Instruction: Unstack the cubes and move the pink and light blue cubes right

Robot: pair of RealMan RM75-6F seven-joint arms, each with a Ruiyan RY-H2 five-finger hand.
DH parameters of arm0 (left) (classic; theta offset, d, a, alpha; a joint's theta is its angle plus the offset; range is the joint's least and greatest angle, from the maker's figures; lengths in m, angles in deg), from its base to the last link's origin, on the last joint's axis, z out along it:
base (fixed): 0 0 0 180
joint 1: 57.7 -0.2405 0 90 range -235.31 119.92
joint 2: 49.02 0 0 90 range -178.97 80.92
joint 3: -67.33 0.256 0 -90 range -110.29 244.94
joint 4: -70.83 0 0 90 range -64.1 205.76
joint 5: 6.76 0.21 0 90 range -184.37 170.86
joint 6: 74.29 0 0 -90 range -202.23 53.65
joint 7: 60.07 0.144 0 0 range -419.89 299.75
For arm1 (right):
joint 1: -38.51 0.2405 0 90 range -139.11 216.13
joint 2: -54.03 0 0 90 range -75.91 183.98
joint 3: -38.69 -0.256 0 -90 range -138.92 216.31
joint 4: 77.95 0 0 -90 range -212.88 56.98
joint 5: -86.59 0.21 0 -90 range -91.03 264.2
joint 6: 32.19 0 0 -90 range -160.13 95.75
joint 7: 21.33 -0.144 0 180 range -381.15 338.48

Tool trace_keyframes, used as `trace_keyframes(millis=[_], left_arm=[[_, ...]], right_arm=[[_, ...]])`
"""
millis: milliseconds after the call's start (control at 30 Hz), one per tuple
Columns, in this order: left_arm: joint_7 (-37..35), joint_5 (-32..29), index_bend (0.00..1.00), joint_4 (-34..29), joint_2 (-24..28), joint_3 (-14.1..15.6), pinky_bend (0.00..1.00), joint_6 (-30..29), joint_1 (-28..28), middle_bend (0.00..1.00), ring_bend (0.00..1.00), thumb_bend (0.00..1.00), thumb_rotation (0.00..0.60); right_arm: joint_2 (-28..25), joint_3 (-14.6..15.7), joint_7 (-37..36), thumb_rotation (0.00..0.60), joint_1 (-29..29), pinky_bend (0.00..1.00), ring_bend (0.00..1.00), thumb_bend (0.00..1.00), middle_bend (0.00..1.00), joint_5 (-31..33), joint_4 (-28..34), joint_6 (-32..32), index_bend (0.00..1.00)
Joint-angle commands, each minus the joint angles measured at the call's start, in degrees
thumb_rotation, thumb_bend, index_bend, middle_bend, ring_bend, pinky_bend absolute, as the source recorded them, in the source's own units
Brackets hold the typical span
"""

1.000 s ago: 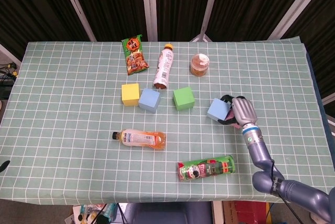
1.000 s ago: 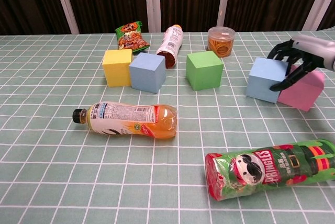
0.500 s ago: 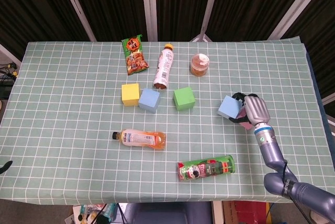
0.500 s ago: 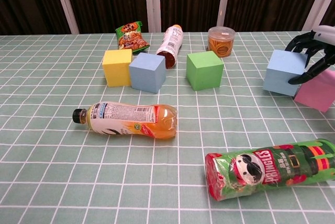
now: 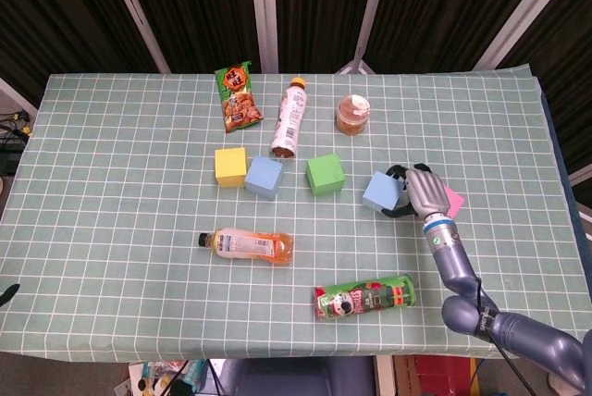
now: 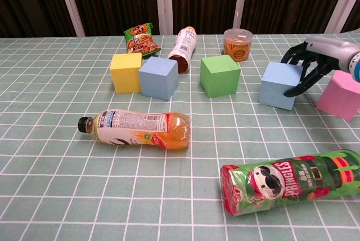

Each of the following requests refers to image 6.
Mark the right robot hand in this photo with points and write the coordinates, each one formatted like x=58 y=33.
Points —
x=326 y=48

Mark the pink cube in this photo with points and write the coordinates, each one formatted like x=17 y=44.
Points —
x=340 y=97

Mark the blue cube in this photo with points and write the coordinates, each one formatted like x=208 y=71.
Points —
x=157 y=79
x=277 y=86

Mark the green cube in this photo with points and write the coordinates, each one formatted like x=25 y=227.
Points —
x=219 y=76

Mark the yellow cube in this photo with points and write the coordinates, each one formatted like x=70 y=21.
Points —
x=125 y=73

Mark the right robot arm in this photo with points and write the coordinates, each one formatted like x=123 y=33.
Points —
x=355 y=65

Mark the clear jar of rubber bands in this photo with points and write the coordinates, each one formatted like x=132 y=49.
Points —
x=237 y=45

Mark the white bottle orange cap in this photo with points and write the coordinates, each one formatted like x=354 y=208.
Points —
x=182 y=46

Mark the green Pringles can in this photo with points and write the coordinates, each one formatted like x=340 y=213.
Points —
x=281 y=184

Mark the green snack bag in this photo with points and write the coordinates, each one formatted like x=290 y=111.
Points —
x=140 y=41

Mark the orange drink bottle black cap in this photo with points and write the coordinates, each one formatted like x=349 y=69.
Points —
x=135 y=129

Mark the green checked tablecloth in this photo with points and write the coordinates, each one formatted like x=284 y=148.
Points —
x=56 y=182

